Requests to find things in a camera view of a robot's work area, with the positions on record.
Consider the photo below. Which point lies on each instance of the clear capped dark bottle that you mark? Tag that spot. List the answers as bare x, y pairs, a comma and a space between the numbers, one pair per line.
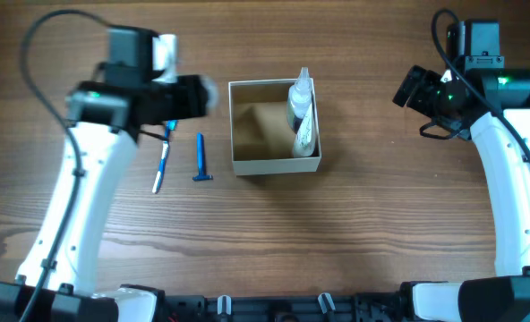
299, 99

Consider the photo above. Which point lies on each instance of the blue disposable razor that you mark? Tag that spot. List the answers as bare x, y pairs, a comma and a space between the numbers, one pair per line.
201, 161

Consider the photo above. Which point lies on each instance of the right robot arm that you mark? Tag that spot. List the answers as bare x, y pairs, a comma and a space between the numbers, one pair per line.
498, 123

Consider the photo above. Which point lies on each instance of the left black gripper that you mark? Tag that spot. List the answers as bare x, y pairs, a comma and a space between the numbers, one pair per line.
192, 96

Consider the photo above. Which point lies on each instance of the white floral squeeze tube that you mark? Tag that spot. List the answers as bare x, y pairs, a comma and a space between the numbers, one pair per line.
305, 139

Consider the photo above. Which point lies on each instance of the open beige cardboard box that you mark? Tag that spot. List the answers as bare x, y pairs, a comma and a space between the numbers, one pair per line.
261, 140

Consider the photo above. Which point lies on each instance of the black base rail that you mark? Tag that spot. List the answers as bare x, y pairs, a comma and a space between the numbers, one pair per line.
361, 307

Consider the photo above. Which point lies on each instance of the blue white toothbrush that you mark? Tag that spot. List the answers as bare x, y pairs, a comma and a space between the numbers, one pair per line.
170, 127

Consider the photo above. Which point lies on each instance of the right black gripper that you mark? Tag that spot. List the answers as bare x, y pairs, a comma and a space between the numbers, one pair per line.
408, 89

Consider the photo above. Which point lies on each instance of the white lidded blue jar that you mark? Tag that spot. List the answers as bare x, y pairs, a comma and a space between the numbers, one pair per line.
211, 88

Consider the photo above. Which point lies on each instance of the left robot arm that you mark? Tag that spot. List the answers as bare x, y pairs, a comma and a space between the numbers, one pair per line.
57, 280

